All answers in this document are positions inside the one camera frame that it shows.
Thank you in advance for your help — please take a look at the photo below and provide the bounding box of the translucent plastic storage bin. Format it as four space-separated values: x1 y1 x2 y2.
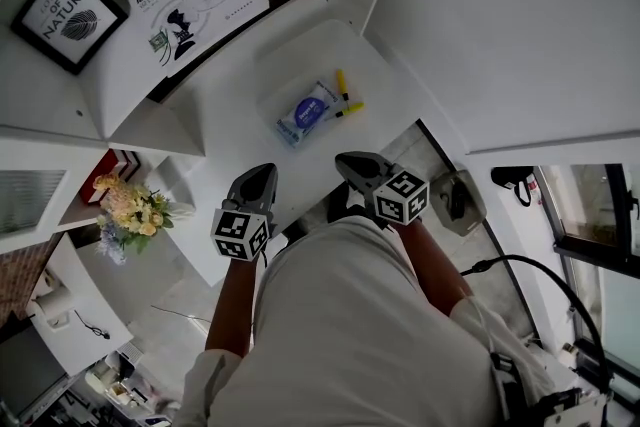
253 17 409 153

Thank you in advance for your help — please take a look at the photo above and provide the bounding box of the black bag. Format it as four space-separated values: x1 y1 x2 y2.
489 164 537 209

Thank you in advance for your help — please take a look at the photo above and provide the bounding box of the person's light shirt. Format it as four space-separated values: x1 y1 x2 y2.
172 214 557 427

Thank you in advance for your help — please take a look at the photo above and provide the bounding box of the black-framed leaf picture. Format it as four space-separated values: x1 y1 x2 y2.
10 0 131 77

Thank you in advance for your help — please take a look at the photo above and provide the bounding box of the red hardcover book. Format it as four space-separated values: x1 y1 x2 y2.
79 148 121 205
112 149 143 184

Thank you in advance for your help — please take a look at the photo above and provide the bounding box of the thin black cable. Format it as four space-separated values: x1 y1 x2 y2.
73 309 112 342

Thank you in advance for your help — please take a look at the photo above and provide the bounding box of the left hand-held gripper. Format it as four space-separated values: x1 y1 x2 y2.
210 163 279 262

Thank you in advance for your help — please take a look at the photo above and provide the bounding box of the yellow and blue flower bouquet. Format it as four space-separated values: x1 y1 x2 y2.
92 171 197 266

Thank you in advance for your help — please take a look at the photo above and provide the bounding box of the white illustrated book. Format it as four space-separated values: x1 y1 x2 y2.
125 0 272 79

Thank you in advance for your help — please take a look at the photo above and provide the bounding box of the person's left forearm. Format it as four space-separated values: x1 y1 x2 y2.
204 257 259 357

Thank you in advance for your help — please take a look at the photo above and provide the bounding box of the yellow marker pen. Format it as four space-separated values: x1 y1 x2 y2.
335 68 352 104
324 100 366 122

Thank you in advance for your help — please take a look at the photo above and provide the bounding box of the blue wet wipes packet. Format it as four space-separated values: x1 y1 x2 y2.
273 79 338 149

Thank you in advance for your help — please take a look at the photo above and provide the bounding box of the white side table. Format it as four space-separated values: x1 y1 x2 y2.
27 234 135 377

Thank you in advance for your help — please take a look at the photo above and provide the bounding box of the grey waste bin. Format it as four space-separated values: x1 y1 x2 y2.
429 169 489 237

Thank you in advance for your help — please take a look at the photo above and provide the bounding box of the thick black cable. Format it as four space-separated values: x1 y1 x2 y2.
459 254 615 392

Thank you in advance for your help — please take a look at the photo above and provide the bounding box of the black-framed window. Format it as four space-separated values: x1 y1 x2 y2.
533 162 640 369

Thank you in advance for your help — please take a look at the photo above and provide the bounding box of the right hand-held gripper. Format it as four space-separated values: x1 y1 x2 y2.
334 151 430 227

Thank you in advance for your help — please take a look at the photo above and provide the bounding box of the pile of assorted lab items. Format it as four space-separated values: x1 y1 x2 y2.
29 344 184 427

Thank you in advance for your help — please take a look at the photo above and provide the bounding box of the dark grey screen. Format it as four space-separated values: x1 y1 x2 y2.
0 319 70 422

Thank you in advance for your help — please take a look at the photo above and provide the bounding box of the person's right forearm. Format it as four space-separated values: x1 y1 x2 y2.
397 219 474 317

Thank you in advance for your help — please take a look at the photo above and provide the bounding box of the white shelf unit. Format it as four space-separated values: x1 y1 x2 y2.
0 0 416 256

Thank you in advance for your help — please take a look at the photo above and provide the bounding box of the white paper roll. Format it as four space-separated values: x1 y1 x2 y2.
31 284 77 329

